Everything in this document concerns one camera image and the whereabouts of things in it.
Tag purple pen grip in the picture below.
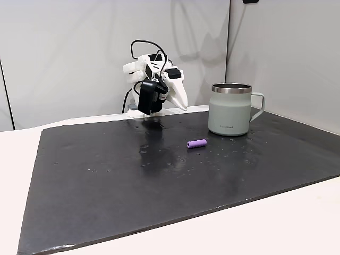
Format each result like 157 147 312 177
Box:
186 138 208 149

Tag pale green steel mug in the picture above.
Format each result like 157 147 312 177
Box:
207 83 266 137

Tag black table mat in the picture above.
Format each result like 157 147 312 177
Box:
16 106 340 255

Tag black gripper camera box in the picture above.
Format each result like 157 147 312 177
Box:
138 78 169 115

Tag black looped cable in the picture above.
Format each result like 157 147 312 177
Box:
130 39 171 80

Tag black cable at base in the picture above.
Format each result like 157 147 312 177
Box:
121 81 144 114

